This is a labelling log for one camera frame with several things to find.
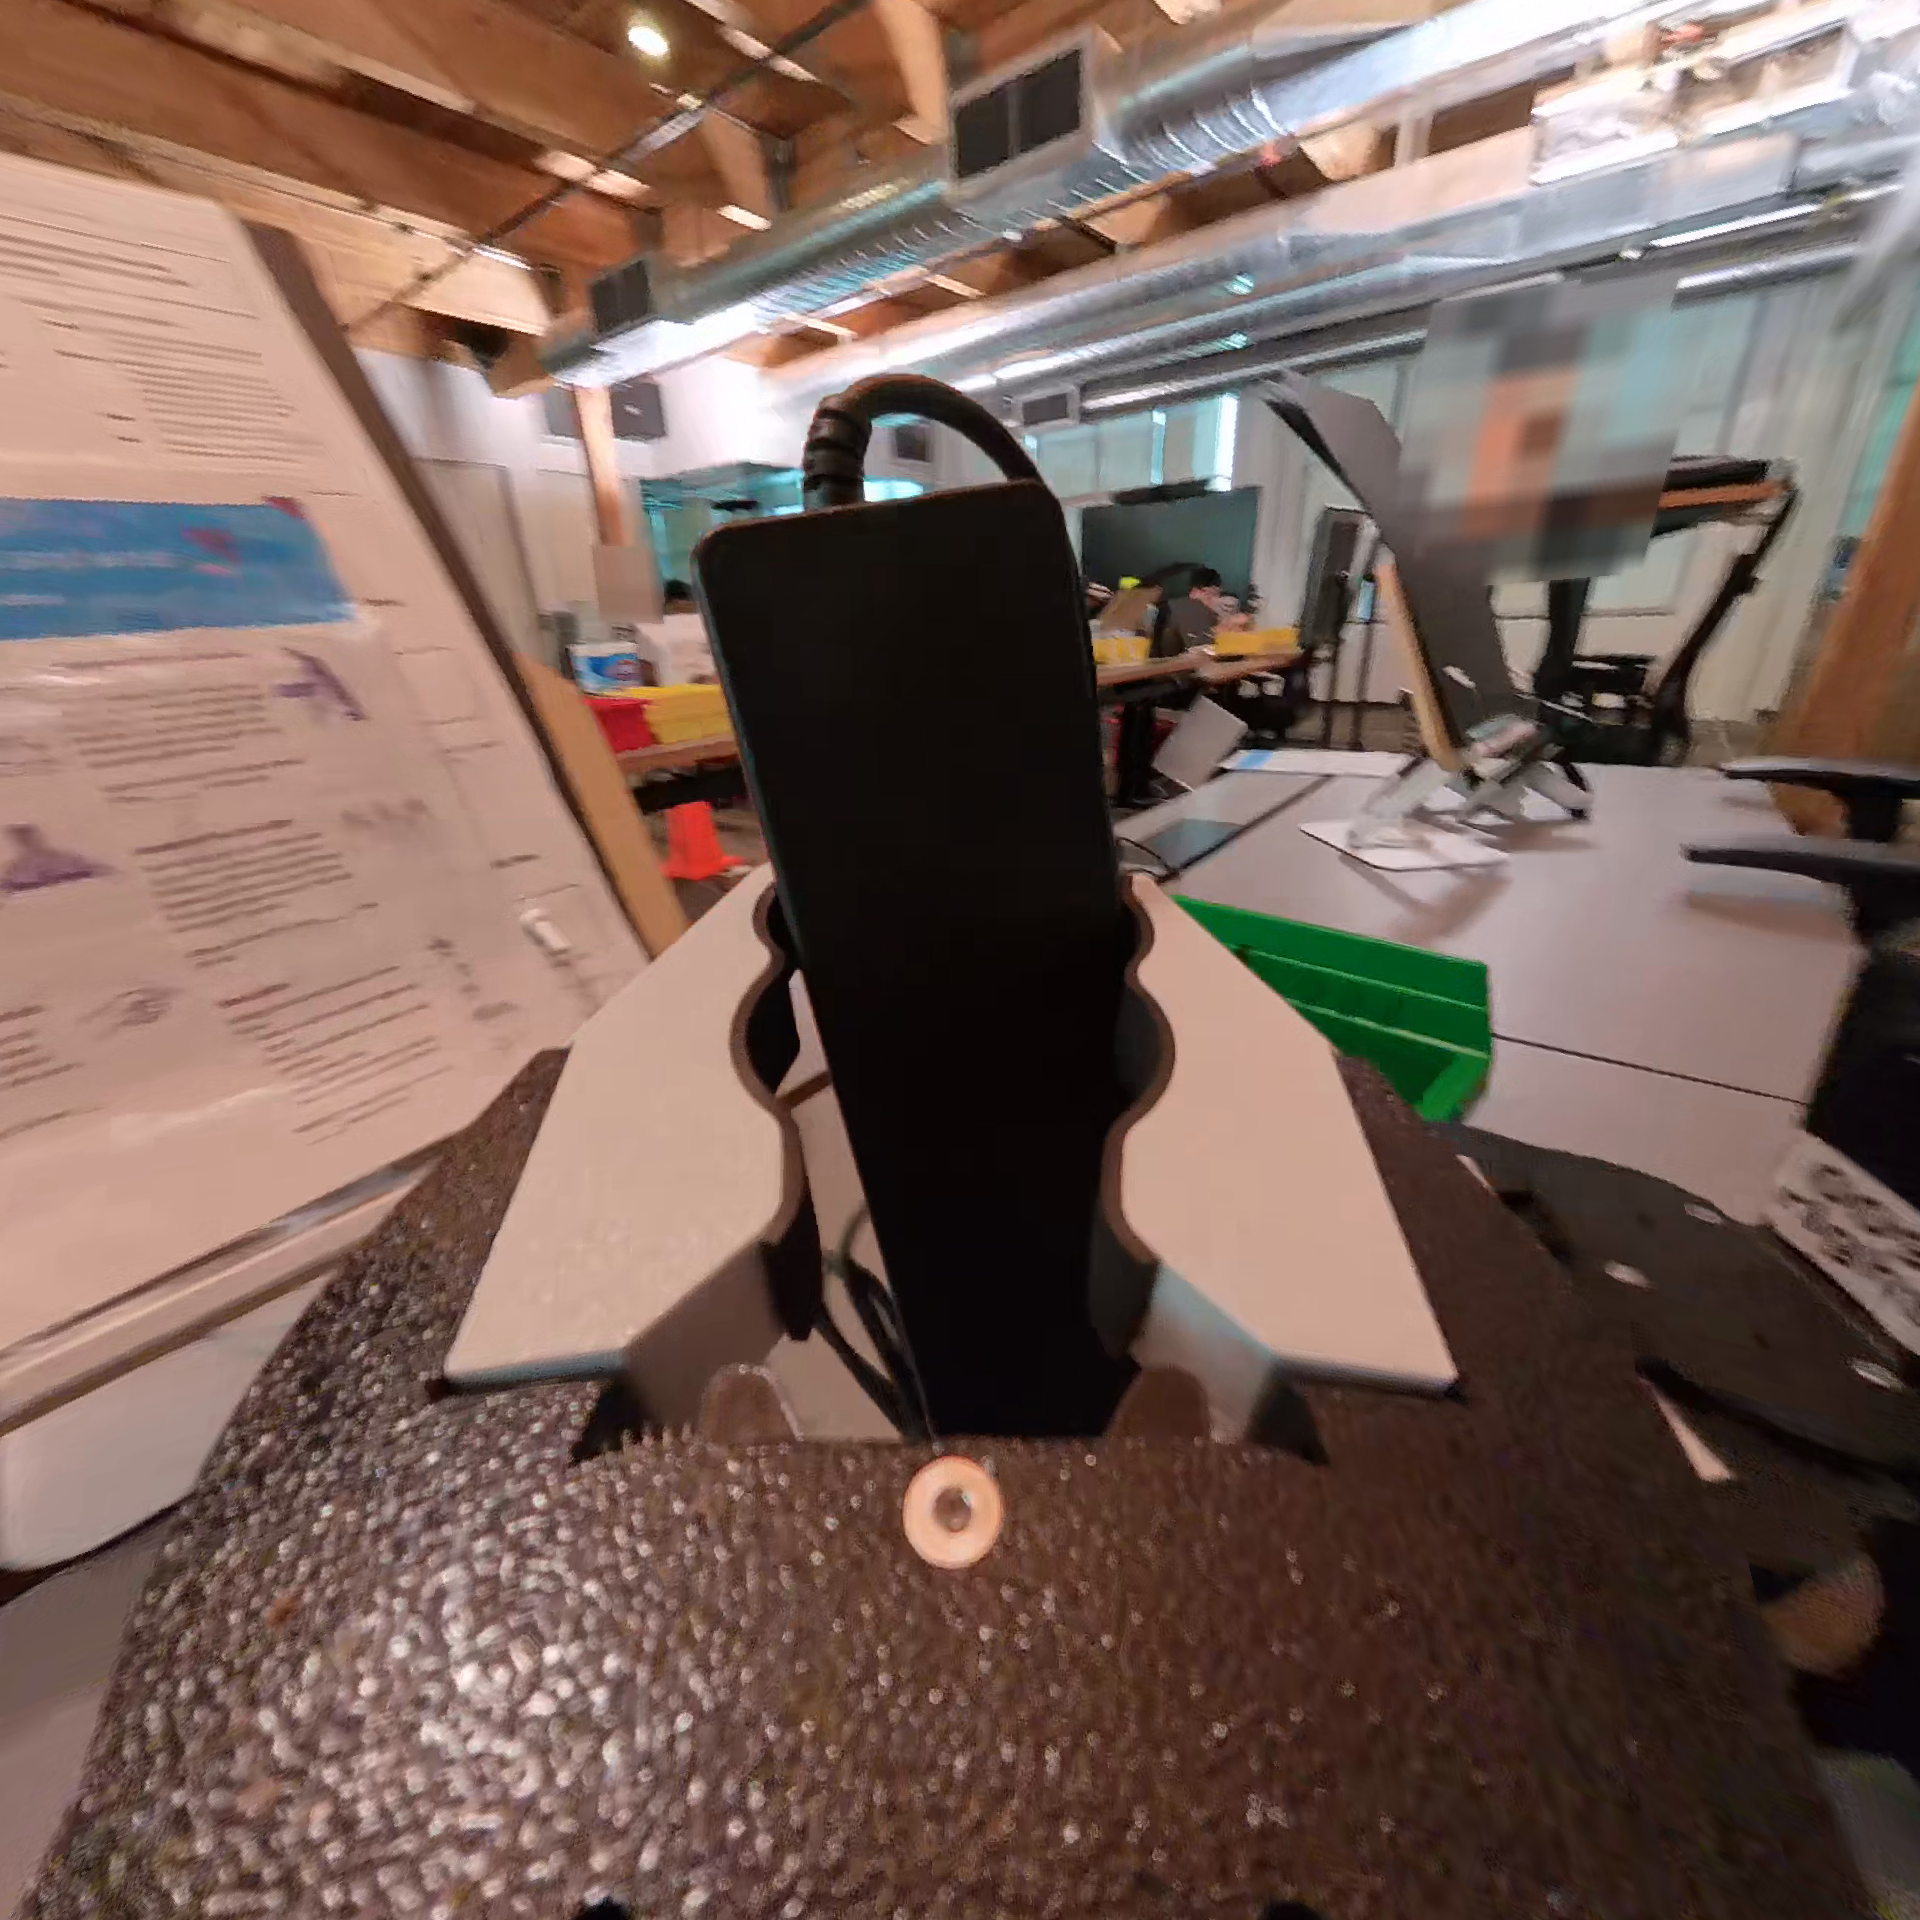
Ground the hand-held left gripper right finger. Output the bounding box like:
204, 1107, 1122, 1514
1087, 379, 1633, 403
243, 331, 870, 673
1099, 877, 1461, 1444

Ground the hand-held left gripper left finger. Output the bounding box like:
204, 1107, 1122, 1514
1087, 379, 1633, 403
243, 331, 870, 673
446, 867, 825, 1434

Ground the green plastic bin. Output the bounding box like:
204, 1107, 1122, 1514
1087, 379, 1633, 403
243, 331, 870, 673
1171, 895, 1495, 1125

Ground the black multi-port usb hub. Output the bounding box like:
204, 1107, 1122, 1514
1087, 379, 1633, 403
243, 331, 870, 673
693, 479, 1130, 1444

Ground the black office chair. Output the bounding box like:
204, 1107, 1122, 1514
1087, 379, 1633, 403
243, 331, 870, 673
1681, 757, 1920, 1202

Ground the black tablet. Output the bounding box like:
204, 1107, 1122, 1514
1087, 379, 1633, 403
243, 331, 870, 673
1124, 814, 1277, 875

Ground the blue banner printed sheet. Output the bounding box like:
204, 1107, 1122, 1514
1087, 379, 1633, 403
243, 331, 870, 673
0, 497, 649, 1157

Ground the white stand base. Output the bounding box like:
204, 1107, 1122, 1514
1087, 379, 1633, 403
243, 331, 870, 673
0, 1380, 213, 1569

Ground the large black wall screen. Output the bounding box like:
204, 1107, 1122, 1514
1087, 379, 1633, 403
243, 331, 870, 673
1078, 486, 1261, 602

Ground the silver ventilation duct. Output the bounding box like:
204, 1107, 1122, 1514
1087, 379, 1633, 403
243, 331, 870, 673
539, 0, 1920, 383

